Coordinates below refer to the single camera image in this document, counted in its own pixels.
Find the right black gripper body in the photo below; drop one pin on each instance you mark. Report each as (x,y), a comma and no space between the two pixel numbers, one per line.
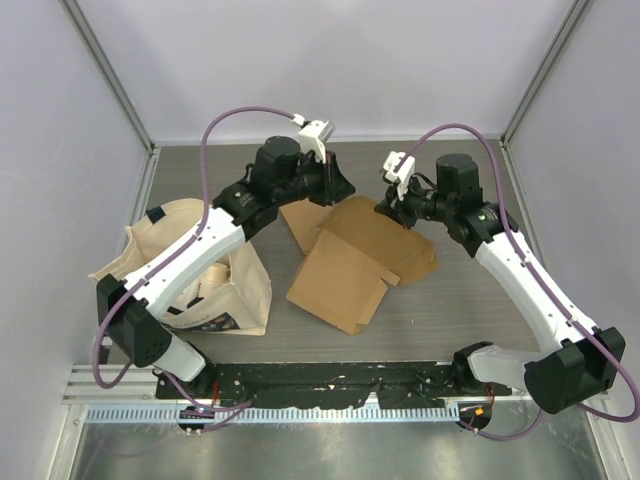
(417,203)

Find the brown cardboard box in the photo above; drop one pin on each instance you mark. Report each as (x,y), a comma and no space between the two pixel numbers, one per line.
(304,220)
(358,254)

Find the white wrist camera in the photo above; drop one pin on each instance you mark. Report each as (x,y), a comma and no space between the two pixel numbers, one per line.
(312,136)
(397,170)

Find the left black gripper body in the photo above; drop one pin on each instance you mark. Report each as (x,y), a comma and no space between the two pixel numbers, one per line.
(311,181)

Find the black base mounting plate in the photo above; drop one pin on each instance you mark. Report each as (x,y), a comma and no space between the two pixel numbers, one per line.
(337,386)

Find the white slotted cable duct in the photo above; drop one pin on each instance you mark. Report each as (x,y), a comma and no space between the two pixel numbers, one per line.
(178,413)

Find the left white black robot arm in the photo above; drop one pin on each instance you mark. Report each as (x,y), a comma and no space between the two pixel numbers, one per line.
(130,310)

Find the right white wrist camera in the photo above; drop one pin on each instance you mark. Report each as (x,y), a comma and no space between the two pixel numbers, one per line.
(397,170)

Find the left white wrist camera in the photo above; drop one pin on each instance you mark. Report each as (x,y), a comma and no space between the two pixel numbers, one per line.
(312,136)

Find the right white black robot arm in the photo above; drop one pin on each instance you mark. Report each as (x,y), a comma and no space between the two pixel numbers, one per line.
(574,359)

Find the aluminium front rail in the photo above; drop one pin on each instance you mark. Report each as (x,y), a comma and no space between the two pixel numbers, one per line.
(147,385)

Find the beige canvas tote bag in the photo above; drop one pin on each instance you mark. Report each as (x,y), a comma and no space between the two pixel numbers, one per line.
(235,295)

